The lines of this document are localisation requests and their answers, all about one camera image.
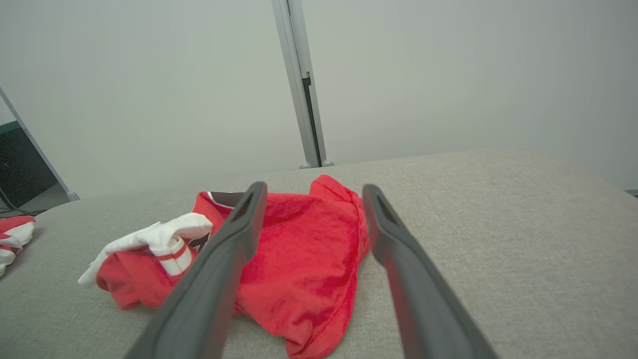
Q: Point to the grey metal partition post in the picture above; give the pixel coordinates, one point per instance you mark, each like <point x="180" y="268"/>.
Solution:
<point x="299" y="75"/>

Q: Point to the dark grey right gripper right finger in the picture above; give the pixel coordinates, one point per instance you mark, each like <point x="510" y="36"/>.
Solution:
<point x="423" y="299"/>

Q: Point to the red shorts with white stripes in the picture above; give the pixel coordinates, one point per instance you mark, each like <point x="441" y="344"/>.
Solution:
<point x="12" y="234"/>

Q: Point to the dark cabinet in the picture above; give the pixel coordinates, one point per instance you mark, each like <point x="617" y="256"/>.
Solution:
<point x="20" y="164"/>

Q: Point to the red basketball jersey white sleeves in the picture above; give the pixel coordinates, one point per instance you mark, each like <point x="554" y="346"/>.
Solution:
<point x="309" y="249"/>

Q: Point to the thin grey slanted partition post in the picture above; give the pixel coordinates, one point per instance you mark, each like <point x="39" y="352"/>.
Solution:
<point x="40" y="149"/>

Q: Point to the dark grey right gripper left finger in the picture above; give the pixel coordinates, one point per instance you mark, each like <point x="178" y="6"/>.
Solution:
<point x="209" y="289"/>

